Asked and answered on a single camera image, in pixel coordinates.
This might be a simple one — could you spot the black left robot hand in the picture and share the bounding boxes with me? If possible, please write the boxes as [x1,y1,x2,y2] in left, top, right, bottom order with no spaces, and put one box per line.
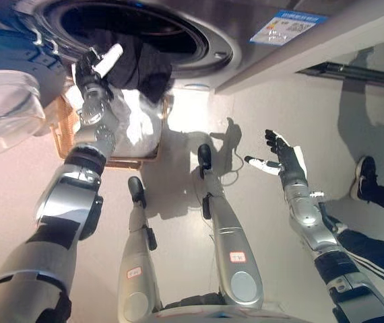
[73,43,125,99]

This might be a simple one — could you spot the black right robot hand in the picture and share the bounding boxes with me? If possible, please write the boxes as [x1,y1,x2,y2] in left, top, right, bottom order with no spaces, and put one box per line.
[243,129,309,186]

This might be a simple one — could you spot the black garment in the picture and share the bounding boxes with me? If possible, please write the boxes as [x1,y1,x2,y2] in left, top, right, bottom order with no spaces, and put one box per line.
[105,31,174,104]

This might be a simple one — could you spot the large wicker basket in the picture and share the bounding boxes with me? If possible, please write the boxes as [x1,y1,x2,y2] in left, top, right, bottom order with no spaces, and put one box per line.
[48,92,174,166]

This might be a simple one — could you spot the round washing machine door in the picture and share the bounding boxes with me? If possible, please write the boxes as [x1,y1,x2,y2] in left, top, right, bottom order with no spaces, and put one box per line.
[0,6,79,163]

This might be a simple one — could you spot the small wicker basket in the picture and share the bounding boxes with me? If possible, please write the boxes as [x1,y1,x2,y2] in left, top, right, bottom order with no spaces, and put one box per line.
[105,157,144,170]

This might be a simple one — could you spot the grey front-load washing machine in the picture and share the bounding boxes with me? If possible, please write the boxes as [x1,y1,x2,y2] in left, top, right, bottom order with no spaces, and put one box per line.
[13,0,331,94]

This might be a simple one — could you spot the white garment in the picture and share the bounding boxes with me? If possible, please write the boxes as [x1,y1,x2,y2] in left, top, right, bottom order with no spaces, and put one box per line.
[66,83,164,159]

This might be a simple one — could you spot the silver right robot leg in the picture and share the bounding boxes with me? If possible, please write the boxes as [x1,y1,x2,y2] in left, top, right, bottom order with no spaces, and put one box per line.
[196,143,265,309]

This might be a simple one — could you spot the silver robot leg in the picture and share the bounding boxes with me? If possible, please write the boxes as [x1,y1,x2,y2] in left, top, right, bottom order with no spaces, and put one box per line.
[196,143,265,309]
[117,176,163,321]

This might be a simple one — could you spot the white cabinet side panel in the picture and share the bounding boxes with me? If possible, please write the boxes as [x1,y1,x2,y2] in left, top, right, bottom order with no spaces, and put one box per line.
[214,0,384,96]

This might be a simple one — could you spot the striped dark trouser leg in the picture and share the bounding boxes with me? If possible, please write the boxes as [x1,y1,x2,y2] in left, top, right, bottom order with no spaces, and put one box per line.
[328,220,384,297]

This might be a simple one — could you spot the blue energy label sticker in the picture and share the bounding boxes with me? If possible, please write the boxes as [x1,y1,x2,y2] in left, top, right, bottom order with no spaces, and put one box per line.
[248,9,329,46]

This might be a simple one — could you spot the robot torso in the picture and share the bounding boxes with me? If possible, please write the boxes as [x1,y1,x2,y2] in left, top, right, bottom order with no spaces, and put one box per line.
[151,304,301,323]

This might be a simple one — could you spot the silver left robot leg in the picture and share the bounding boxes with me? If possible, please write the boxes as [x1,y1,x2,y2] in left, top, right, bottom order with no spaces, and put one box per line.
[117,176,163,321]

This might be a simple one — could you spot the black metal floor frame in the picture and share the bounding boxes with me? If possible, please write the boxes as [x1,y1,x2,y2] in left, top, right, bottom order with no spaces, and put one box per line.
[296,61,384,85]

